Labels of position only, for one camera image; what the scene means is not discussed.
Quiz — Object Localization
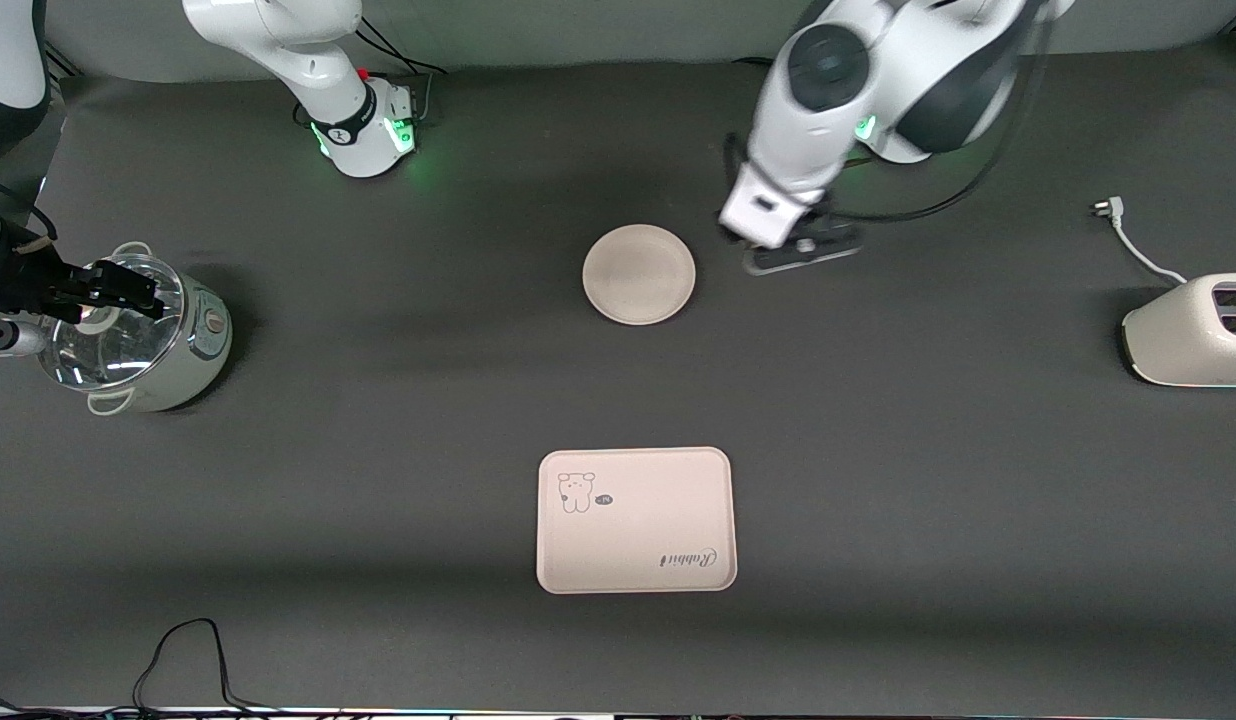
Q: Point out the round cream plate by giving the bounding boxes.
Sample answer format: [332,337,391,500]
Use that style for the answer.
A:
[582,224,697,326]

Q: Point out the cream tray with rabbit print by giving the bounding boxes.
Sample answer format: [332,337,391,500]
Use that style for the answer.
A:
[536,447,738,595]

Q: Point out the glass pot lid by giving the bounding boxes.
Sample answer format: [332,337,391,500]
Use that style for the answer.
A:
[35,254,187,391]

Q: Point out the pale green electric pot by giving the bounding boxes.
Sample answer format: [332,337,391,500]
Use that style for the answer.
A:
[83,242,233,416]

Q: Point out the cream toaster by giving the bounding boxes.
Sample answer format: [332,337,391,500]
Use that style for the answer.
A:
[1121,274,1236,388]

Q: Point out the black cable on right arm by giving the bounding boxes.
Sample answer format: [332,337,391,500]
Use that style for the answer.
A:
[0,175,57,246]

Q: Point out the white toaster power cord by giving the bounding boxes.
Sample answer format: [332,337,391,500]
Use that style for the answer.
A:
[1092,196,1189,287]

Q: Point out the black right arm base cables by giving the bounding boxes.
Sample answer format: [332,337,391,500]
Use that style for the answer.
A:
[353,15,447,79]

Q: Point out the black looped table cable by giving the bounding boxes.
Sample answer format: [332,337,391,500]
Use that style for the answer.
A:
[133,618,279,713]

